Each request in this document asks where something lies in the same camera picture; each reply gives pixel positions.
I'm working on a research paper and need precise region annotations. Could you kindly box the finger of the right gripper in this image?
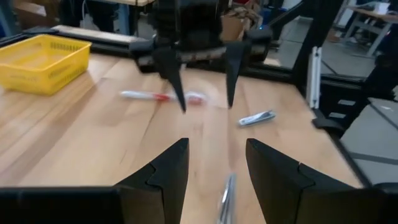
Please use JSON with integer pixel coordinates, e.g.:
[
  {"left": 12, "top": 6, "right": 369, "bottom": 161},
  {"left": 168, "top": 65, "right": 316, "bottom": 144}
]
[
  {"left": 224, "top": 40, "right": 251, "bottom": 110},
  {"left": 151, "top": 46, "right": 187, "bottom": 114}
]

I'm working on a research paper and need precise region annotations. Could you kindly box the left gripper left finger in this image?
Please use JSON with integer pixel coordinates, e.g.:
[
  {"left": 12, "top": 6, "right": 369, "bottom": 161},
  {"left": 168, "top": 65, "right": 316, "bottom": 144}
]
[{"left": 113, "top": 138, "right": 190, "bottom": 224}]

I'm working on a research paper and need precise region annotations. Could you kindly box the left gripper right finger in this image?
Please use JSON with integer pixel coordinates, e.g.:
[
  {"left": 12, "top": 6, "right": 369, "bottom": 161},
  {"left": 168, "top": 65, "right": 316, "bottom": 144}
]
[{"left": 245, "top": 138, "right": 363, "bottom": 224}]

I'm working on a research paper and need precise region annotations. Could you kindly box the red white toothbrush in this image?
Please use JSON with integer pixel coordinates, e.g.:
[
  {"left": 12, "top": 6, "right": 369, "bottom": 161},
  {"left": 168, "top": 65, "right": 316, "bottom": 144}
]
[{"left": 119, "top": 90, "right": 208, "bottom": 106}]

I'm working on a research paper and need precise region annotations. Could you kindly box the brown cardboard box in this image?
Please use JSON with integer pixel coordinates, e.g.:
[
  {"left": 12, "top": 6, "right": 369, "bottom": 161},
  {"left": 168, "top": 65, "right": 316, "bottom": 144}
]
[{"left": 220, "top": 7, "right": 259, "bottom": 43}]

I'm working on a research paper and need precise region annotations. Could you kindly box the yellow plastic basket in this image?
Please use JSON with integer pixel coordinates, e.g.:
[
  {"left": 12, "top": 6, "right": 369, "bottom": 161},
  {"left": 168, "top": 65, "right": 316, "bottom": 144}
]
[{"left": 0, "top": 34, "right": 92, "bottom": 96}]

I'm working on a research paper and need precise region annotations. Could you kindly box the wooden work table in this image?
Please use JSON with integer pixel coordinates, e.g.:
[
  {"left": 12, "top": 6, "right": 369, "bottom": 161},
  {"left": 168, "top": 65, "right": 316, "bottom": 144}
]
[{"left": 341, "top": 2, "right": 398, "bottom": 58}]

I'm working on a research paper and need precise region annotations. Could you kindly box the white metal bracket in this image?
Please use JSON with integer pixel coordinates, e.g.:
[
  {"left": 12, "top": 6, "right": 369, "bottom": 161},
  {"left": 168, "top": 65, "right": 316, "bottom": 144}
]
[{"left": 305, "top": 45, "right": 323, "bottom": 110}]

